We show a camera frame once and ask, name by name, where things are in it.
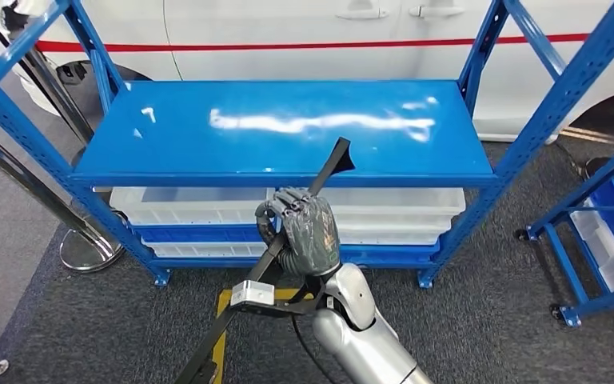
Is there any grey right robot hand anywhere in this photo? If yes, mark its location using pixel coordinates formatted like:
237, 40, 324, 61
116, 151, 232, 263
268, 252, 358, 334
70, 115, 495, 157
254, 186, 343, 278

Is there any white car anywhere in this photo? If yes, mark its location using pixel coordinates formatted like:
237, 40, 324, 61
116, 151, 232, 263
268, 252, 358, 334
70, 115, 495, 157
0, 0, 614, 144

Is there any blue steel shelf rack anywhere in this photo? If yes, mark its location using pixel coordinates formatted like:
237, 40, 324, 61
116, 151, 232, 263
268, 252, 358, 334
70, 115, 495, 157
515, 132, 614, 329
0, 0, 614, 290

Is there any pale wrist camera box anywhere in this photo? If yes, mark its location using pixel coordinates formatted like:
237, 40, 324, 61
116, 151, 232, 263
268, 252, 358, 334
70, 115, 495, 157
229, 281, 277, 309

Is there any yellow floor tape square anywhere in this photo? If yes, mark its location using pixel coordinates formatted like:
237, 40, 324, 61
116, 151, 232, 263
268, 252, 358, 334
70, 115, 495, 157
210, 287, 317, 384

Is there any white car door handle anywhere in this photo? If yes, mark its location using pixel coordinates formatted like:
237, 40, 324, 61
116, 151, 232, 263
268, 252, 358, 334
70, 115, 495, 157
409, 4, 468, 19
335, 6, 391, 22

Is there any long black plastic part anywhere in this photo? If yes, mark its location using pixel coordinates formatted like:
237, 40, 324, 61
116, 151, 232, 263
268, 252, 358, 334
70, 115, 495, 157
174, 136, 357, 384

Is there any white plastic bin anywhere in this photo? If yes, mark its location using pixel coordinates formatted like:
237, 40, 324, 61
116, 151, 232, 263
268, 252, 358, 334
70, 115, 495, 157
140, 237, 272, 260
109, 186, 277, 227
333, 211, 455, 247
312, 186, 468, 222
568, 197, 614, 294

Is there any chrome stanchion post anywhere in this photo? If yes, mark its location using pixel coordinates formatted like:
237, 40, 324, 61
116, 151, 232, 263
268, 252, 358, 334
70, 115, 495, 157
0, 118, 126, 273
0, 0, 96, 145

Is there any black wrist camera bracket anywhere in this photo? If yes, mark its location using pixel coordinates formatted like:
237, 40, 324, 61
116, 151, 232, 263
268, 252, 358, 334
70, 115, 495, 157
233, 273, 330, 319

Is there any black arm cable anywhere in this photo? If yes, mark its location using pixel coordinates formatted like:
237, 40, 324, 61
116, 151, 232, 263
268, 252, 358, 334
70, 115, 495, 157
289, 315, 340, 384

